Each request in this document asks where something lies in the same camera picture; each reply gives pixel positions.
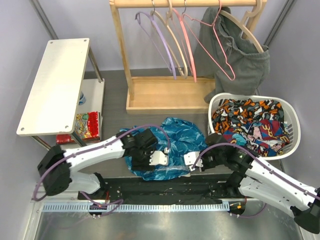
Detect colourful patterned clothes in basket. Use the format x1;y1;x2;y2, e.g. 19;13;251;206
211;98;290;157

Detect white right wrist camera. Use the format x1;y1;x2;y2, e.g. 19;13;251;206
183;151;203;172

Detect pink wire hanger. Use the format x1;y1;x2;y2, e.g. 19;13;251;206
181;0;236;81

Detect beige wooden hanger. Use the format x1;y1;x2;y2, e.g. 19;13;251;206
150;0;189;79

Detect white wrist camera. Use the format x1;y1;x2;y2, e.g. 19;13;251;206
149;147;169;166
183;151;203;172

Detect grey shorts on hanger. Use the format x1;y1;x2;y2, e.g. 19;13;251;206
193;7;270;103

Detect light wooden hanger with shorts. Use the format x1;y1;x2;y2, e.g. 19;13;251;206
219;0;265;53

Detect wooden clothes rack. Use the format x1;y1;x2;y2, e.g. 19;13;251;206
109;0;257;114

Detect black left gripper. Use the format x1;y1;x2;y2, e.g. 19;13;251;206
131;146;157;171

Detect white slotted cable duct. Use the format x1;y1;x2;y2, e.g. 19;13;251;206
42;201;230;213

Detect blue patterned shorts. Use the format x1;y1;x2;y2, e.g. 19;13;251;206
124;117;208;181

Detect red colourful book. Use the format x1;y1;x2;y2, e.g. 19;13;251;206
55;111;101;145

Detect pink plastic hanger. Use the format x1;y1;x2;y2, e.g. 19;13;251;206
172;8;197;83

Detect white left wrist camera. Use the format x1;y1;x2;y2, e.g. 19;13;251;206
149;147;169;166

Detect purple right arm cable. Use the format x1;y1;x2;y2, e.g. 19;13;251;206
191;142;320;218

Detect white two-tier side table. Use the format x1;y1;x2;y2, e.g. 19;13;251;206
16;38;105;149

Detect white laundry basket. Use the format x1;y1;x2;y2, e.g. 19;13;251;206
207;93;301;161

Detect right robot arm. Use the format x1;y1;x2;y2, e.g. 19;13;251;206
195;133;320;234

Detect blue white cup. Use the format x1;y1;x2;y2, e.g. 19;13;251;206
78;91;86;106

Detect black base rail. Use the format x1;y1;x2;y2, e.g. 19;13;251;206
91;174;245;205

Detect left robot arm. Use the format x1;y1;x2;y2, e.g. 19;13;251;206
33;129;158;200

